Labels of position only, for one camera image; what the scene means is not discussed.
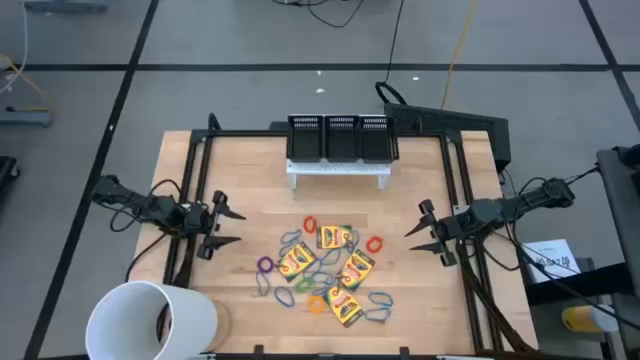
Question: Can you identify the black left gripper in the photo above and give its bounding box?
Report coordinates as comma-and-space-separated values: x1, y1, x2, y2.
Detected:
184, 189, 247, 261

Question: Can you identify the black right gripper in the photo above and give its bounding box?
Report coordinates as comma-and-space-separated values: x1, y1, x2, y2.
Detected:
403, 198, 474, 268

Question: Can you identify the orange coil wristband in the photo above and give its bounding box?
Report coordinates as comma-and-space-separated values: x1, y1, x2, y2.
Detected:
306, 294, 328, 315

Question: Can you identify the grey desk foot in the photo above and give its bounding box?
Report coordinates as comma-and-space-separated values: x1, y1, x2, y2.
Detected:
0, 105, 54, 129
21, 0, 109, 14

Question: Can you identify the white cylinder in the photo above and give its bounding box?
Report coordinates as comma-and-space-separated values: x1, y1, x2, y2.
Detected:
84, 279, 220, 360

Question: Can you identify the white paper sign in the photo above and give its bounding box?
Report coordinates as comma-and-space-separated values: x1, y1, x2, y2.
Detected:
520, 238, 583, 285

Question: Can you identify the black shelf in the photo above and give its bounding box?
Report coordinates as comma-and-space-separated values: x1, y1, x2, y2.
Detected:
523, 259, 640, 307

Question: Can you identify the yellow cylinder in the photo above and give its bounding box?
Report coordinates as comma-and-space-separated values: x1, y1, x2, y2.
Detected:
560, 303, 621, 334

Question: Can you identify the grey cart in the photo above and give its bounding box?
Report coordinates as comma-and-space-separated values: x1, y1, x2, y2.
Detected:
594, 143, 640, 301

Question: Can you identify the black floor object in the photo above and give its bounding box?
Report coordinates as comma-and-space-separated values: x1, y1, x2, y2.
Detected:
0, 155, 21, 182

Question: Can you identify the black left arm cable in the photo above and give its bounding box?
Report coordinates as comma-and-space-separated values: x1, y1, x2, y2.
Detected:
108, 178, 184, 284

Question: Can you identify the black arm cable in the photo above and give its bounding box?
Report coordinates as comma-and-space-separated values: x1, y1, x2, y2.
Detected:
108, 178, 184, 284
482, 167, 601, 274

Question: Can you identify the black cable bundle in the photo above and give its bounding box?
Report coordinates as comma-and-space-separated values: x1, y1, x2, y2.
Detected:
455, 238, 539, 357

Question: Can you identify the black metal table frame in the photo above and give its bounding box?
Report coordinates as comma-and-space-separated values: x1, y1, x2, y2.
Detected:
162, 127, 539, 360

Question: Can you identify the black hanging cable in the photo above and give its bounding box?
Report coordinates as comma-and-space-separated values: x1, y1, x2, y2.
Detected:
374, 0, 409, 107

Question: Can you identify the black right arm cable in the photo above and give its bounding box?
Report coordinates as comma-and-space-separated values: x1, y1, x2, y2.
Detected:
482, 167, 601, 274

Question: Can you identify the yellow hanging cable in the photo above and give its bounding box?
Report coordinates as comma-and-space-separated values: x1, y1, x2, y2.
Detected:
439, 0, 479, 110

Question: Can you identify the black floor cable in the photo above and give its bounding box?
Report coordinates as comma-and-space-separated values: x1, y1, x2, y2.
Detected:
271, 0, 366, 29

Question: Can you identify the orange cable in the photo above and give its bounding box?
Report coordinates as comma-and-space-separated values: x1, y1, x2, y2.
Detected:
0, 52, 54, 114

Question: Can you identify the white cable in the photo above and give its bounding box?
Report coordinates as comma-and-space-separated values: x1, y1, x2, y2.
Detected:
0, 0, 29, 97

